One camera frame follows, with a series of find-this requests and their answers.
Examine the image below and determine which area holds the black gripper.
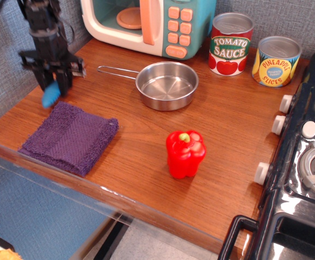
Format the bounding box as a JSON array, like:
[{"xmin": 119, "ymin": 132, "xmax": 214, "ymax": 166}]
[{"xmin": 18, "ymin": 28, "xmax": 86, "ymax": 96}]

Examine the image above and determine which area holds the blue handled metal fork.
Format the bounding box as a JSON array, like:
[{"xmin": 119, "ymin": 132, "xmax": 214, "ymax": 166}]
[{"xmin": 42, "ymin": 81, "xmax": 61, "ymax": 108}]

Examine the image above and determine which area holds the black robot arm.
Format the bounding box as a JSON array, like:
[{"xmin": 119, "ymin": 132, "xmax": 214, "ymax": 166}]
[{"xmin": 0, "ymin": 1, "xmax": 85, "ymax": 99}]

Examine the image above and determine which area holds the red bell pepper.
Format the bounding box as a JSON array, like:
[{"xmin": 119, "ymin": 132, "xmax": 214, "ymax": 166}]
[{"xmin": 166, "ymin": 130, "xmax": 207, "ymax": 179}]

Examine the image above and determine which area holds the purple folded towel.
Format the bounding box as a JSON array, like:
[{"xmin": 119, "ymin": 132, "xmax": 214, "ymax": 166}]
[{"xmin": 18, "ymin": 101, "xmax": 119, "ymax": 177}]

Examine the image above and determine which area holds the small steel pan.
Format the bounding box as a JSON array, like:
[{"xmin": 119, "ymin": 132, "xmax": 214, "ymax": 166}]
[{"xmin": 97, "ymin": 61, "xmax": 200, "ymax": 112}]

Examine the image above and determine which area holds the teal toy microwave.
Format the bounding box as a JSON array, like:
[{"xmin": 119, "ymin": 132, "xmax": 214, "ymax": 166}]
[{"xmin": 80, "ymin": 1, "xmax": 216, "ymax": 60}]

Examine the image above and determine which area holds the clear acrylic table guard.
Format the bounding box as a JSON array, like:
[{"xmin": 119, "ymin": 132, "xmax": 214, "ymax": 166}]
[{"xmin": 0, "ymin": 147, "xmax": 222, "ymax": 259}]

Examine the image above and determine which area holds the tomato sauce can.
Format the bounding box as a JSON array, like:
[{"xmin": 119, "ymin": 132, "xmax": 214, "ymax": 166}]
[{"xmin": 208, "ymin": 12, "xmax": 254, "ymax": 76}]

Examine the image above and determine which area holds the orange object bottom left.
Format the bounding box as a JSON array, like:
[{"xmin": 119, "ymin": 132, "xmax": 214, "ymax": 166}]
[{"xmin": 0, "ymin": 249, "xmax": 22, "ymax": 260}]

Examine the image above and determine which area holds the pineapple slices can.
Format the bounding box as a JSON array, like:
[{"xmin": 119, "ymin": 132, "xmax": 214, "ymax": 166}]
[{"xmin": 252, "ymin": 36, "xmax": 302, "ymax": 88}]

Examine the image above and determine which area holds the white stove knob front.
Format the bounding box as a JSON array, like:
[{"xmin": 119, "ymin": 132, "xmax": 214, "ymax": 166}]
[{"xmin": 254, "ymin": 162, "xmax": 270, "ymax": 185}]

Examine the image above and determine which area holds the white stove knob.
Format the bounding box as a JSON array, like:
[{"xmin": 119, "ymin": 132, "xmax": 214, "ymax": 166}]
[
  {"xmin": 254, "ymin": 162, "xmax": 270, "ymax": 185},
  {"xmin": 279, "ymin": 95, "xmax": 293, "ymax": 114},
  {"xmin": 271, "ymin": 115, "xmax": 286, "ymax": 135}
]

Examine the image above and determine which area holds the white stove knob middle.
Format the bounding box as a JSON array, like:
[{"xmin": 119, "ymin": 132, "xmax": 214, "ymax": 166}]
[{"xmin": 271, "ymin": 115, "xmax": 286, "ymax": 135}]

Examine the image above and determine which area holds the white stove knob rear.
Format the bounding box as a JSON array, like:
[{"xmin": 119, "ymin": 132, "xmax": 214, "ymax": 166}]
[{"xmin": 279, "ymin": 95, "xmax": 293, "ymax": 114}]

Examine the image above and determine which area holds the black toy stove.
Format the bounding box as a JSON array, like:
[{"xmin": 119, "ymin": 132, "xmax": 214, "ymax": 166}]
[{"xmin": 218, "ymin": 53, "xmax": 315, "ymax": 259}]

